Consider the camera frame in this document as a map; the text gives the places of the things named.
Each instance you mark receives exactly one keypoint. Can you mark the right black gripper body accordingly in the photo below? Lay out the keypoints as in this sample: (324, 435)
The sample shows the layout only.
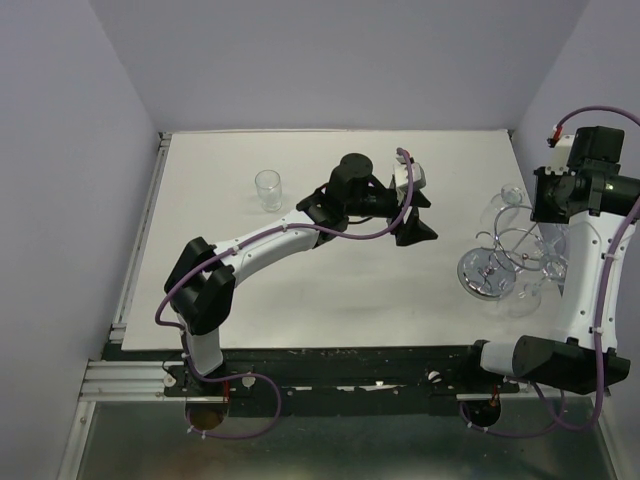
(548, 206)

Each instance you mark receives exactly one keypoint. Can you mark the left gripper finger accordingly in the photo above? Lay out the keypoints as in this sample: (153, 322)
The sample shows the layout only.
(418, 197)
(412, 230)

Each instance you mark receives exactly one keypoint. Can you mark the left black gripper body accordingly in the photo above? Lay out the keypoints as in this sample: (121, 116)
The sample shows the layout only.
(376, 203)

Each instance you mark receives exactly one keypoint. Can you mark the ribbed wine glass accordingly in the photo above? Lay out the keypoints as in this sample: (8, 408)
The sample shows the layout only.
(502, 200)

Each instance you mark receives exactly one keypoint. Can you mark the chrome wine glass rack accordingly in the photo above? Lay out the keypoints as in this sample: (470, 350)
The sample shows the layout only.
(508, 245)

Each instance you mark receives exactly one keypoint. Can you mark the short clear wine glass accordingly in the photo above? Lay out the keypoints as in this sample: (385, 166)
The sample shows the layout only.
(269, 189)

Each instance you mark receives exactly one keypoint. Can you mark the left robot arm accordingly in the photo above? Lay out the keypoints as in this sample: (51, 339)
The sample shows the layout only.
(201, 285)

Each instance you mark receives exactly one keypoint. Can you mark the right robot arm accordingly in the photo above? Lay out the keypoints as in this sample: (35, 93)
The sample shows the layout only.
(589, 195)

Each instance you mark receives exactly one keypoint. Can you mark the right wine glass on rack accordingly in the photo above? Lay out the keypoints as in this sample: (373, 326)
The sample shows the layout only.
(551, 249)

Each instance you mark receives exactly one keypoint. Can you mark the tall wine glass on rack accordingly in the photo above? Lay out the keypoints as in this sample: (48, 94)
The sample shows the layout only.
(526, 296)

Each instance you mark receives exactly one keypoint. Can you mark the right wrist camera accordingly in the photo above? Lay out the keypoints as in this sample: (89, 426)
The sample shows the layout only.
(558, 163)

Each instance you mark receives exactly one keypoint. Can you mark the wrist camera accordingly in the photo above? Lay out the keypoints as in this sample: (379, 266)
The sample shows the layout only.
(405, 176)
(558, 163)

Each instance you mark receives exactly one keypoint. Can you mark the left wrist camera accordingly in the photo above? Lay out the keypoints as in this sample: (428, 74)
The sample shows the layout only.
(405, 176)

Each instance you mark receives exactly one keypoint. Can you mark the black mounting base plate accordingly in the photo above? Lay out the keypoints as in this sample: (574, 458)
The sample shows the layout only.
(339, 382)

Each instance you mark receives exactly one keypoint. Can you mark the aluminium rail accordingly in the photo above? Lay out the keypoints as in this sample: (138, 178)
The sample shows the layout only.
(114, 381)

